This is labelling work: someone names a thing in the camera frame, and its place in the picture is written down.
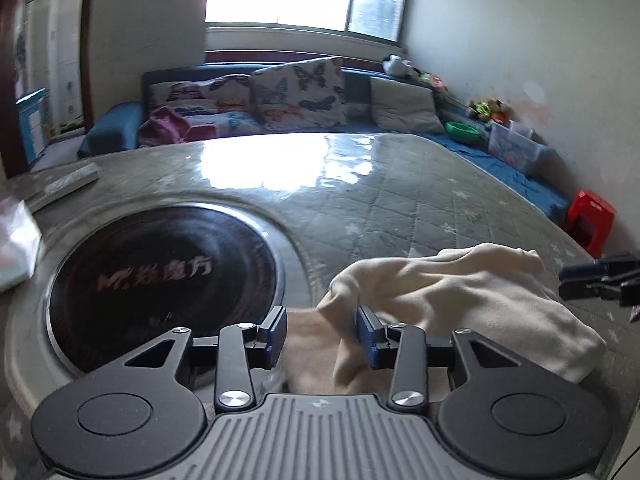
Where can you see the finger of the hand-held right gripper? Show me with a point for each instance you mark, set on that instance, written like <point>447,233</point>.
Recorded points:
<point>590,290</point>
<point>580,271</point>

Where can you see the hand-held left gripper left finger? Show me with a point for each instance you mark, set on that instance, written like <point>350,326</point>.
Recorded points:
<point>277,335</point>

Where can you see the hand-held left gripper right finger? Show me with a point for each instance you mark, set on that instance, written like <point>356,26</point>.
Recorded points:
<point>367,340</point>

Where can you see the cream fleece garment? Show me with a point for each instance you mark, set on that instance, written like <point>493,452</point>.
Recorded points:
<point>450,300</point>

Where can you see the red plastic stool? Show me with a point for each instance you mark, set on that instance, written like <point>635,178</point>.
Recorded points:
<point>590,215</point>

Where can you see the clear plastic storage box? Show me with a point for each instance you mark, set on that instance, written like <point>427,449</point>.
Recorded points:
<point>515,152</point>

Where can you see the round black induction cooktop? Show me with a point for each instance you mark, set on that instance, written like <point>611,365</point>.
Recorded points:
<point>150,280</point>

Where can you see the small clear plastic container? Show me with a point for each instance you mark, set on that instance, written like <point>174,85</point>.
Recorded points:
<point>520,129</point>

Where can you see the brown plush toy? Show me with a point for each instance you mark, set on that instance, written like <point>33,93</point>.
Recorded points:
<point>500,111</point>

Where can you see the green plastic basin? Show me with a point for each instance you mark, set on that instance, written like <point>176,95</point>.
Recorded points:
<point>462,131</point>

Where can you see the green plush toy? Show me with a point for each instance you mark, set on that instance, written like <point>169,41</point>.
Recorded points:
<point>481,108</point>

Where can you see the purple cloth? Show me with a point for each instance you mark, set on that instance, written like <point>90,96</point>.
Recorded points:
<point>162,127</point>

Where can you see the pink and green toy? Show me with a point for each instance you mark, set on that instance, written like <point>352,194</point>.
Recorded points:
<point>432,81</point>

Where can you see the plain grey cushion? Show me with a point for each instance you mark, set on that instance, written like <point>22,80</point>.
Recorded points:
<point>405,102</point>

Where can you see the large butterfly print cushion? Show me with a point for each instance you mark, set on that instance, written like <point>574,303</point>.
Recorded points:
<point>300,90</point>

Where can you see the low butterfly print cushion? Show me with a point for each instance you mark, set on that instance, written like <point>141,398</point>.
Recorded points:
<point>200,92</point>

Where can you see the flat grey box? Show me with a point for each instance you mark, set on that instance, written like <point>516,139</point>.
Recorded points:
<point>65,185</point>

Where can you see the blue corner sofa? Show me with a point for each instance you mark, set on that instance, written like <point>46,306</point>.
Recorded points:
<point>115,130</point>

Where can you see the panda plush toy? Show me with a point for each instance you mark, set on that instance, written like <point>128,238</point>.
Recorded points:
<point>395,65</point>

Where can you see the white pink plastic packet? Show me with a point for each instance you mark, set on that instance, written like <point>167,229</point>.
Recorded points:
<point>15,245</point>

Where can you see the blue cabinet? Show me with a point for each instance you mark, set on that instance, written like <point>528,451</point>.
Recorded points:
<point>32,125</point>

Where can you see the window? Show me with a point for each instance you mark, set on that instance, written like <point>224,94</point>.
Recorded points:
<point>375,0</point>

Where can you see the dark wooden door frame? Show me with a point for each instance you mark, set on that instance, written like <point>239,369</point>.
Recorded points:
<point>90,60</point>

